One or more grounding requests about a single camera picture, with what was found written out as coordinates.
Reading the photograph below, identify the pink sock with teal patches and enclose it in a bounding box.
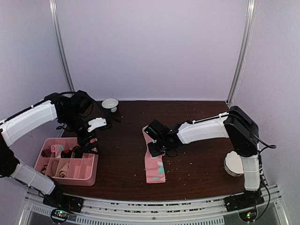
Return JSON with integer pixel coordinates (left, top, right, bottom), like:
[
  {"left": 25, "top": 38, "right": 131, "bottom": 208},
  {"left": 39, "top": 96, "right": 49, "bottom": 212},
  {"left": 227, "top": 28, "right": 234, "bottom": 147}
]
[{"left": 142, "top": 127, "right": 166, "bottom": 184}]

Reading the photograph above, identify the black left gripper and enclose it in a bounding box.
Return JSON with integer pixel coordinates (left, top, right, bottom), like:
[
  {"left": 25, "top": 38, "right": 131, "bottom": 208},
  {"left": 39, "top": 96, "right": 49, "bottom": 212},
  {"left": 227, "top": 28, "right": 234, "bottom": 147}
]
[{"left": 60, "top": 111, "right": 100, "bottom": 155}]

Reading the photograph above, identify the grey aluminium frame post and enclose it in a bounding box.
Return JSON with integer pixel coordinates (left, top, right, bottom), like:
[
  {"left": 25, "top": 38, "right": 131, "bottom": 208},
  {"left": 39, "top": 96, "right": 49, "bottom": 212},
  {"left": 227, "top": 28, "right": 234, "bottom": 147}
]
[
  {"left": 226, "top": 0, "right": 256, "bottom": 107},
  {"left": 49, "top": 0, "right": 76, "bottom": 92}
]

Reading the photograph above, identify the brown beige argyle sock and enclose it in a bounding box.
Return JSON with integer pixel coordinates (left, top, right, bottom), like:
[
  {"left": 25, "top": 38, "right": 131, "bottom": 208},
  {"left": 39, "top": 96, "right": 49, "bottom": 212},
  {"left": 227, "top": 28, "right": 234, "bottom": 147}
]
[{"left": 60, "top": 146, "right": 83, "bottom": 158}]

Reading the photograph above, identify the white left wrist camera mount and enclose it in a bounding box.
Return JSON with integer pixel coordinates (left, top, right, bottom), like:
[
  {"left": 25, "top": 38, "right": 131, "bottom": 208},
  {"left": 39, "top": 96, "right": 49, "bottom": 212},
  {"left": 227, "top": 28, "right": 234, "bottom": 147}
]
[{"left": 87, "top": 117, "right": 107, "bottom": 133}]

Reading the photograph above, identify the white paper-lined bowl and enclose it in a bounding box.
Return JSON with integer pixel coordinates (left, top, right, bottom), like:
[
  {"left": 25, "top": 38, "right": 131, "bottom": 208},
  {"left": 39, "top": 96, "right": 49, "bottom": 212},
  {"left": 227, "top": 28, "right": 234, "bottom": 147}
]
[{"left": 224, "top": 151, "right": 244, "bottom": 177}]

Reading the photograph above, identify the pink plastic organizer tray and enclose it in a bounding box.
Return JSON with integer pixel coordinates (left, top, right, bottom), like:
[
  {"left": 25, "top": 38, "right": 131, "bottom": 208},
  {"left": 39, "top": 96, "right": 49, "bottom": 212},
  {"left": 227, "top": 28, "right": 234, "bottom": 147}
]
[{"left": 34, "top": 138, "right": 98, "bottom": 186}]

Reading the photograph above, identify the aluminium front rail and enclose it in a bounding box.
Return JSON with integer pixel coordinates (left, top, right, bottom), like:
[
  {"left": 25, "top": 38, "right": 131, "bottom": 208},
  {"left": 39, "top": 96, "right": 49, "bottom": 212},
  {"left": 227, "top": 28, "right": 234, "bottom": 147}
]
[{"left": 18, "top": 184, "right": 290, "bottom": 225}]

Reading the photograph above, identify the grey aluminium frame post left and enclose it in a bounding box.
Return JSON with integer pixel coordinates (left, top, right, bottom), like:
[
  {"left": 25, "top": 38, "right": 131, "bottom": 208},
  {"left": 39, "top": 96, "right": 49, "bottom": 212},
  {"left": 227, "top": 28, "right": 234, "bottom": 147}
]
[{"left": 49, "top": 0, "right": 76, "bottom": 92}]

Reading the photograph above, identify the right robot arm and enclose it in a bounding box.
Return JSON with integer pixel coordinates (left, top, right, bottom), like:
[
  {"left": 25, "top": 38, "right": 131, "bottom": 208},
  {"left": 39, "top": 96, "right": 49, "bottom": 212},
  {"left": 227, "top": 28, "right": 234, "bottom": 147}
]
[{"left": 143, "top": 106, "right": 277, "bottom": 207}]

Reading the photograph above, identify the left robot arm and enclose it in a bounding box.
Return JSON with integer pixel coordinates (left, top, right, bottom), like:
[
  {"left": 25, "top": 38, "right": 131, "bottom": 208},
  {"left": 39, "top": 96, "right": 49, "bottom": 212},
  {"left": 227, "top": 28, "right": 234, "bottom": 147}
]
[{"left": 0, "top": 90, "right": 112, "bottom": 208}]

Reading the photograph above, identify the dark blue white bowl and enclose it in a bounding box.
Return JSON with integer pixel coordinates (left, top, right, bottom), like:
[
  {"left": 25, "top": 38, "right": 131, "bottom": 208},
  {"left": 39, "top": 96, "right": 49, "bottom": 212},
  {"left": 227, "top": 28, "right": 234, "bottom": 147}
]
[{"left": 101, "top": 98, "right": 119, "bottom": 113}]

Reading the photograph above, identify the grey aluminium frame post right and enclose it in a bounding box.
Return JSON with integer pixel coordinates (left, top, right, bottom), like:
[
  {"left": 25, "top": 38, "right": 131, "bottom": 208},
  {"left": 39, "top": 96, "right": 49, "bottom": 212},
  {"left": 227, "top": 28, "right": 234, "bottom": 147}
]
[{"left": 226, "top": 0, "right": 256, "bottom": 107}]

